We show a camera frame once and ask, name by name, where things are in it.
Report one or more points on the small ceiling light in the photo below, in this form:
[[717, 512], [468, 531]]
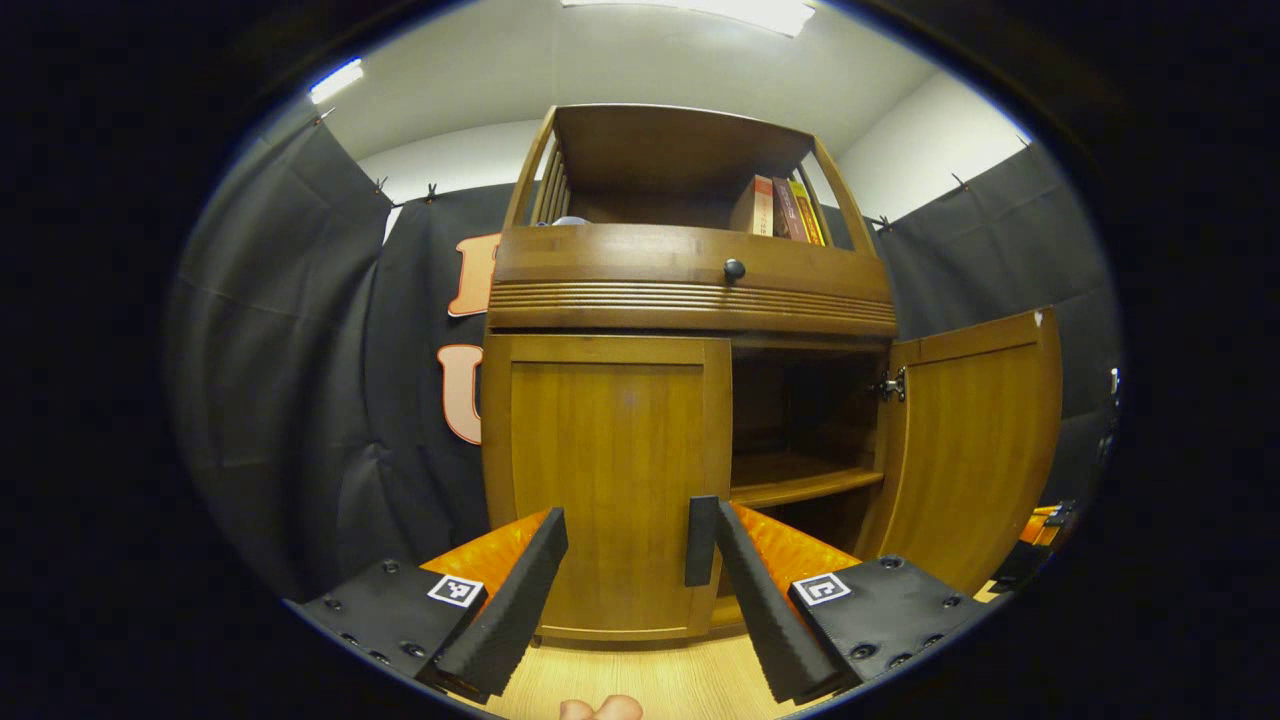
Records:
[[335, 82]]

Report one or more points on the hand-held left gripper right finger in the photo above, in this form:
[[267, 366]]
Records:
[[765, 610]]

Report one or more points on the wooden double-door shoe cabinet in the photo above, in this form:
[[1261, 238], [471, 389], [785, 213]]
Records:
[[660, 160]]

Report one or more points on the black backdrop cloth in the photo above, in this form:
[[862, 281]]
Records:
[[290, 350]]

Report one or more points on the red book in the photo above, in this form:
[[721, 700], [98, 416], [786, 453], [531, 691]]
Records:
[[788, 212]]

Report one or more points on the brown book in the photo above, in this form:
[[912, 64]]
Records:
[[750, 208]]

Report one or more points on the yellow book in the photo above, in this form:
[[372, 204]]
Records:
[[808, 215]]

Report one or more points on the wooden shoe cabinet door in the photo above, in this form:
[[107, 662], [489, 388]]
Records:
[[610, 450], [975, 450]]

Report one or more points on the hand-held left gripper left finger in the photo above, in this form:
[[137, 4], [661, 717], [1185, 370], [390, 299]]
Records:
[[515, 600]]

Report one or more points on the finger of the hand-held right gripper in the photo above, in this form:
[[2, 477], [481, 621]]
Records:
[[1045, 527]]

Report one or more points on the wooden drawer with black knob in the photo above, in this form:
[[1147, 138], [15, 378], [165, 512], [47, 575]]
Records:
[[620, 265]]

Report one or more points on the light blue cloth item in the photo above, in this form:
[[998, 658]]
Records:
[[570, 221]]

